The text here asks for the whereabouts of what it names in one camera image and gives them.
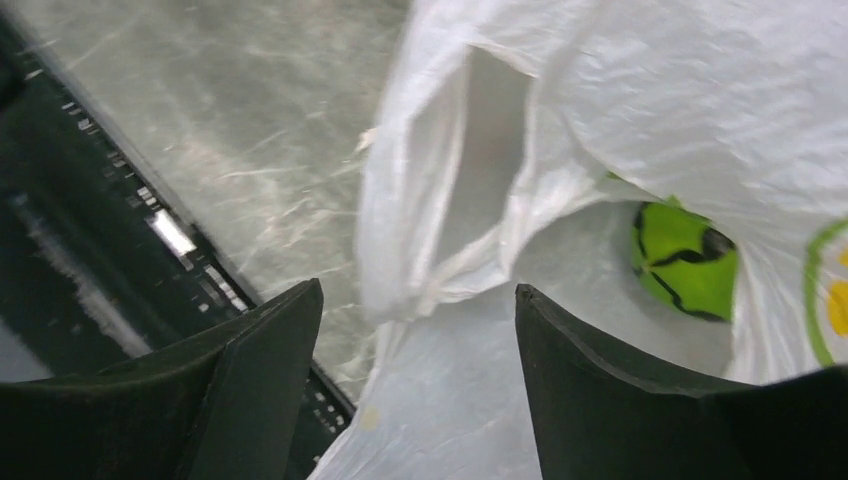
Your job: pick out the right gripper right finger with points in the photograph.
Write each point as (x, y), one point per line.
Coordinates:
(604, 409)

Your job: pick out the green black striped fake melon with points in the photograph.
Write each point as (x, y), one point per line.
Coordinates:
(684, 262)

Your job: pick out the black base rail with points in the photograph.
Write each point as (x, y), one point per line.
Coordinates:
(98, 265)

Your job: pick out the white plastic bag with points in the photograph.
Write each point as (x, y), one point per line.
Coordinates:
(515, 142)

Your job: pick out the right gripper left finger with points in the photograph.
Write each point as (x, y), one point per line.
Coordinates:
(221, 404)

